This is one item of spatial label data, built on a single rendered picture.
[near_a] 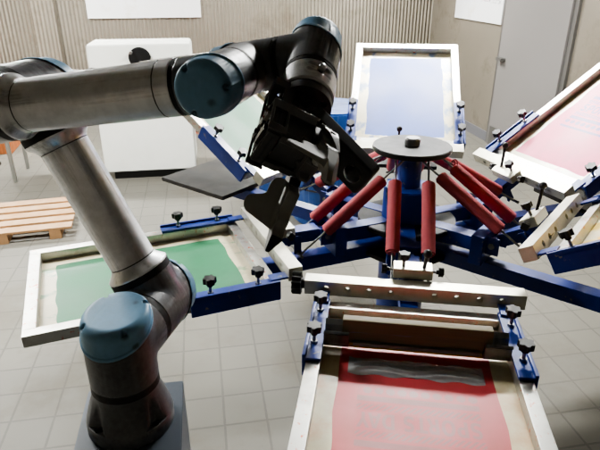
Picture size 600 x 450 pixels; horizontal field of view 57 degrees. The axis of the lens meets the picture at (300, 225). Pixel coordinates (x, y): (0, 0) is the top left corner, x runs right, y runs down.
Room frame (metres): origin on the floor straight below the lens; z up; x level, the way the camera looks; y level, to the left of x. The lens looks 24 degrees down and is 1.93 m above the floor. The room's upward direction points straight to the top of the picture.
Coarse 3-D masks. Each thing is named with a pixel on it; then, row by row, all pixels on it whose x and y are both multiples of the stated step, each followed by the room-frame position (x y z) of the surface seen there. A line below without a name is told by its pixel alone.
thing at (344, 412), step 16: (352, 352) 1.27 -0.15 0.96; (368, 352) 1.27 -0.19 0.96; (384, 352) 1.27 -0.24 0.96; (400, 352) 1.27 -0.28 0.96; (352, 384) 1.14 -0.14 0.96; (368, 384) 1.14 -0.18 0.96; (384, 384) 1.14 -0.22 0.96; (400, 384) 1.14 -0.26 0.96; (336, 400) 1.08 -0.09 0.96; (352, 400) 1.08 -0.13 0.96; (336, 416) 1.02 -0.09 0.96; (352, 416) 1.02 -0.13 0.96; (336, 432) 0.97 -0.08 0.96; (352, 432) 0.97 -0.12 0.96; (336, 448) 0.92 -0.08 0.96; (352, 448) 0.92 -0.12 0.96
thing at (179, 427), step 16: (176, 384) 0.85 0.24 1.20; (176, 400) 0.81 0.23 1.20; (176, 416) 0.77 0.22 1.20; (80, 432) 0.73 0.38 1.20; (176, 432) 0.73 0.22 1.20; (80, 448) 0.69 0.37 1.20; (96, 448) 0.69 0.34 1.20; (144, 448) 0.69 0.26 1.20; (160, 448) 0.69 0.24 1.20; (176, 448) 0.69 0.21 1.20
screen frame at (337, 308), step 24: (336, 312) 1.45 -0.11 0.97; (360, 312) 1.43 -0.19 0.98; (384, 312) 1.42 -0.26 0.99; (408, 312) 1.42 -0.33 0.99; (432, 312) 1.42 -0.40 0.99; (456, 312) 1.42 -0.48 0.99; (312, 384) 1.10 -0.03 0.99; (528, 384) 1.10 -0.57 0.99; (312, 408) 1.03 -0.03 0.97; (528, 408) 1.01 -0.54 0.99
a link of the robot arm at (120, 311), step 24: (96, 312) 0.76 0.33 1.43; (120, 312) 0.76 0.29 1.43; (144, 312) 0.76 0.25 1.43; (96, 336) 0.71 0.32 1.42; (120, 336) 0.71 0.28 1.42; (144, 336) 0.74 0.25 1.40; (168, 336) 0.81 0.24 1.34; (96, 360) 0.70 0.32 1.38; (120, 360) 0.71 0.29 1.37; (144, 360) 0.73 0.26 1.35; (96, 384) 0.71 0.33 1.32; (120, 384) 0.71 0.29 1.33; (144, 384) 0.73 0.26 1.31
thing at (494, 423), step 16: (416, 384) 1.14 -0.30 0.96; (432, 384) 1.14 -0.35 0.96; (448, 384) 1.14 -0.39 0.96; (464, 384) 1.14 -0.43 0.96; (480, 400) 1.08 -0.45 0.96; (496, 400) 1.08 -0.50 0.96; (480, 416) 1.02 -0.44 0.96; (496, 416) 1.02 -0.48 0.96; (496, 432) 0.97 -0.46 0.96; (496, 448) 0.92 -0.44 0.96
